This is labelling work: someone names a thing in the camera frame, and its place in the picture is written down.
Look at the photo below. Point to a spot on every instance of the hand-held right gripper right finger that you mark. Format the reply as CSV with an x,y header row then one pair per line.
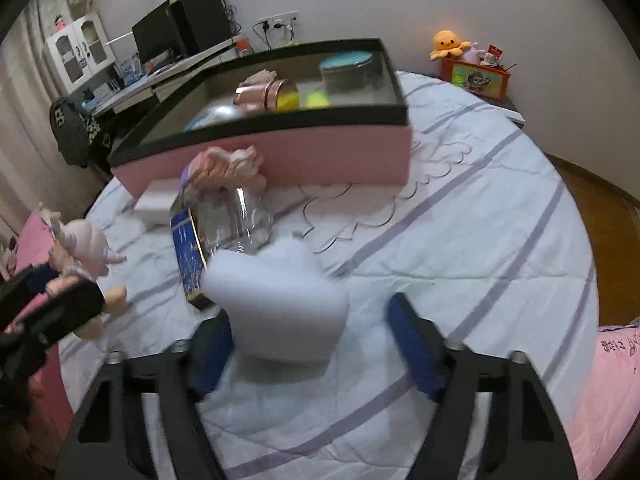
x,y
415,350

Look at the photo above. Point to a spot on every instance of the clear container with teal lid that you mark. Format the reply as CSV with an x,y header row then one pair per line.
x,y
352,77

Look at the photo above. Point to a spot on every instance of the beige curtain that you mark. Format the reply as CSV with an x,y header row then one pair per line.
x,y
22,110

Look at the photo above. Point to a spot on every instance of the black computer tower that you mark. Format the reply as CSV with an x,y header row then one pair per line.
x,y
202,20

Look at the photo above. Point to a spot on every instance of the clear glass jar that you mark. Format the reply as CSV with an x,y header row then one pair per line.
x,y
232,220

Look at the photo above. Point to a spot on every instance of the small white box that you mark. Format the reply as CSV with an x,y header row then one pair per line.
x,y
157,202

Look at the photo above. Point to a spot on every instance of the pink white block toy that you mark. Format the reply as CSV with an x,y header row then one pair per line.
x,y
257,77

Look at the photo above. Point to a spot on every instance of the black backpack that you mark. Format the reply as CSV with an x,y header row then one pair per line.
x,y
75,132

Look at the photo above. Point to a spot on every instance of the yellow box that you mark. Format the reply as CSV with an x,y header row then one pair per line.
x,y
305,99

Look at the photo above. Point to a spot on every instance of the black monitor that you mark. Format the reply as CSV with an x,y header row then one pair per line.
x,y
157,35

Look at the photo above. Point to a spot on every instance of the pink doll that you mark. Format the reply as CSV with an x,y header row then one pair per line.
x,y
60,21

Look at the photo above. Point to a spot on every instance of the white desk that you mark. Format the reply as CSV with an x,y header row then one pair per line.
x,y
165,72

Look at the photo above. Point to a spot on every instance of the white toy figure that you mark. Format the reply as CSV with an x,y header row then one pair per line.
x,y
280,305

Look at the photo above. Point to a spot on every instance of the dark-topped nightstand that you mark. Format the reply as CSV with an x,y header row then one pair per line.
x,y
512,110

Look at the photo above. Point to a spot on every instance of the orange octopus plush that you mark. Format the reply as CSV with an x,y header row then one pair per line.
x,y
447,45

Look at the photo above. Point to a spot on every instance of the bottle with orange cap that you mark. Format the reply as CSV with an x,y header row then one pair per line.
x,y
243,46

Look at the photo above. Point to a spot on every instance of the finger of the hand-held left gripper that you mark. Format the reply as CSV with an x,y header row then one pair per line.
x,y
70,310
30,282

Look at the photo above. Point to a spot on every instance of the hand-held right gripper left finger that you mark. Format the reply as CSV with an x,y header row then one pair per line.
x,y
215,355

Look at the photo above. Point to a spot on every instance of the white glass-door cabinet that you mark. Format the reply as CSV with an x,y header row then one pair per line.
x,y
80,52

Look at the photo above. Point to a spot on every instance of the rose gold cosmetic jar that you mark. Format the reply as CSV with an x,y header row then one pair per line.
x,y
262,96

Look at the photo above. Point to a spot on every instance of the orange printed toy box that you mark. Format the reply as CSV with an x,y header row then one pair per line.
x,y
477,80

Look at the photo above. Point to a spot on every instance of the purple plush toy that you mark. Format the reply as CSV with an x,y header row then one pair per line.
x,y
472,54

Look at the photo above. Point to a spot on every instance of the pink purple block figure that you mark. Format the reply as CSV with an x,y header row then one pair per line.
x,y
225,167

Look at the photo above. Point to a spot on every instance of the blue tube package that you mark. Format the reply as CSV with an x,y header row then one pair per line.
x,y
210,117

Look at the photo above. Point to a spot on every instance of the wall power outlet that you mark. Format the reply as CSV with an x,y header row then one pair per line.
x,y
276,21

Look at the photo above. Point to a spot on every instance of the pink printed cloth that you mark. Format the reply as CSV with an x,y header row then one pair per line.
x,y
607,400

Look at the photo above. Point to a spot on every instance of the pink pig figure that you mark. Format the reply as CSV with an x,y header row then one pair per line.
x,y
82,247

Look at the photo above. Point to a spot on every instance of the pink box with black rim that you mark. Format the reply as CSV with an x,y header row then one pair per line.
x,y
310,152

